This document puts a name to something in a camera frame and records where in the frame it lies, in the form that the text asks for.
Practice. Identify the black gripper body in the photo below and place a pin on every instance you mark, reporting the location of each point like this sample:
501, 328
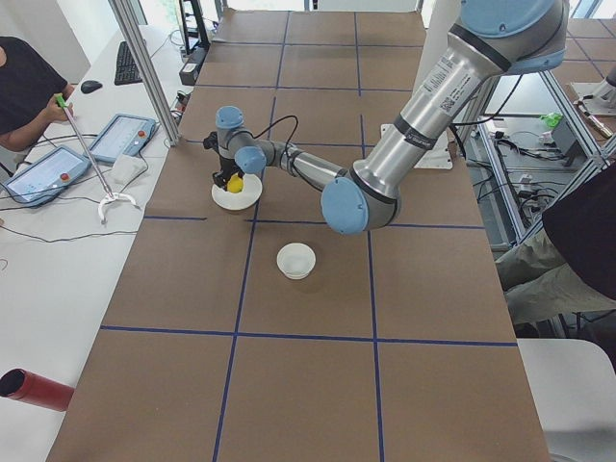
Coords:
225, 166

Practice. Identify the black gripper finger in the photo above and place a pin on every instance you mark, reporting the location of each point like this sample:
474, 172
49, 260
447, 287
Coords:
220, 180

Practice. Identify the yellow lemon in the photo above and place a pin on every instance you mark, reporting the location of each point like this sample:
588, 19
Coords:
235, 184

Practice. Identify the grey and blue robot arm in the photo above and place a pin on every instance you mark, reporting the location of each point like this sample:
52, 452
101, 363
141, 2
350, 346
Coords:
487, 39

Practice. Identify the white plate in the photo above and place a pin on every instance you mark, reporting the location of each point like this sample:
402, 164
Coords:
239, 201

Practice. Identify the white bowl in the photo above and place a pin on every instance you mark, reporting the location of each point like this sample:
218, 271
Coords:
296, 260

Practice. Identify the white crumpled cloth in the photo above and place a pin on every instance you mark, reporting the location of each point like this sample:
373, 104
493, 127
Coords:
127, 168

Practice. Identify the far blue teach pendant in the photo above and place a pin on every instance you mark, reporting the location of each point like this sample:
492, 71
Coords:
123, 135

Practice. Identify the blue teach pendant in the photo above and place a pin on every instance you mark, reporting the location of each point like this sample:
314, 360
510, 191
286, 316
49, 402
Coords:
45, 179
123, 135

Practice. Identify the black box device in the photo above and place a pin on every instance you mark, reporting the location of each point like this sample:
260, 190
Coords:
191, 68

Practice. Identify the reacher grabber tool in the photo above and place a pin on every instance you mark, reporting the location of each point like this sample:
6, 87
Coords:
110, 196

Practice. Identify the black keyboard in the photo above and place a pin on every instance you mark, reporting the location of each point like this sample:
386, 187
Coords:
126, 69

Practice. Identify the black computer mouse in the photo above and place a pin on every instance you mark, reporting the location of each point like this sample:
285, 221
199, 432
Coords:
89, 86

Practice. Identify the near blue teach pendant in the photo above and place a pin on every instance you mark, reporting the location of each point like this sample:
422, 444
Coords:
45, 179

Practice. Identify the person in black shirt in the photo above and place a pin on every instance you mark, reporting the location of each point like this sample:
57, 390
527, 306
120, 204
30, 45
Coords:
29, 90

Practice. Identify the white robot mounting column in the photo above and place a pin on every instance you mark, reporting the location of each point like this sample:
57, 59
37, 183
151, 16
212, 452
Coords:
436, 21

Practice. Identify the red cylinder tube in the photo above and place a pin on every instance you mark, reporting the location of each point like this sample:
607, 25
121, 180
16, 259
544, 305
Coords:
32, 388

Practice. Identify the person in khaki trousers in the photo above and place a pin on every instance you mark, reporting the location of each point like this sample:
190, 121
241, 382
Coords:
569, 265

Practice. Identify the aluminium frame post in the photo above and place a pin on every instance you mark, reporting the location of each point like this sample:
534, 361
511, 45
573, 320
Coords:
129, 26

